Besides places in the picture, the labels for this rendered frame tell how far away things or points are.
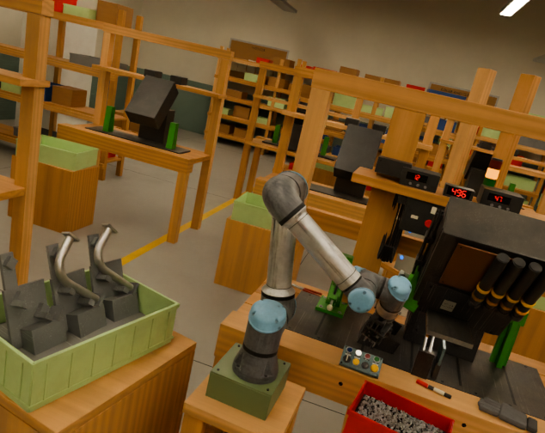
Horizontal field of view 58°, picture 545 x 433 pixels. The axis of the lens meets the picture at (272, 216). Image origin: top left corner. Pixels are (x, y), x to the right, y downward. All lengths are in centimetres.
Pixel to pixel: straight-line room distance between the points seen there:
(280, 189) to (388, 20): 1071
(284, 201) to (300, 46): 1086
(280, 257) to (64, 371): 75
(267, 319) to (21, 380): 73
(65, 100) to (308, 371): 600
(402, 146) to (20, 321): 165
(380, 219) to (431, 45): 979
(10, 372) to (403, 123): 176
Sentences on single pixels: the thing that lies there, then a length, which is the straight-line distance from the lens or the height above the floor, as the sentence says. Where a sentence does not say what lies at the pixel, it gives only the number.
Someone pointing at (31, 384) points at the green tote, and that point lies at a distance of 165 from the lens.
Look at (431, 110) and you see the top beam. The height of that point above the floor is 187.
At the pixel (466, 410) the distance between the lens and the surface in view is 200.
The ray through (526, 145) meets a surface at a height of 159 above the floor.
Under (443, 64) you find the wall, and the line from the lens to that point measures 1195.
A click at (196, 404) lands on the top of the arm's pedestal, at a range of 167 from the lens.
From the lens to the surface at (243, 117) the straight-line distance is 1187.
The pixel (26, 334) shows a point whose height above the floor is 90.
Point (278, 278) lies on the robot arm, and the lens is 165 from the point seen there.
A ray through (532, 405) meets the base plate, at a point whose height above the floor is 90.
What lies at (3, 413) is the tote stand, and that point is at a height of 73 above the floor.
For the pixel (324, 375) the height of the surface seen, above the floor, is 84.
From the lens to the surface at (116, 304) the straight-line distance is 202.
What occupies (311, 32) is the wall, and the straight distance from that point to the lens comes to 1222.
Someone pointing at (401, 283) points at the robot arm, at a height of 135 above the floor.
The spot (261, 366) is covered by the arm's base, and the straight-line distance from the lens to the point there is 162.
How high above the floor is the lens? 187
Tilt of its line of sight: 16 degrees down
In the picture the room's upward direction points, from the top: 13 degrees clockwise
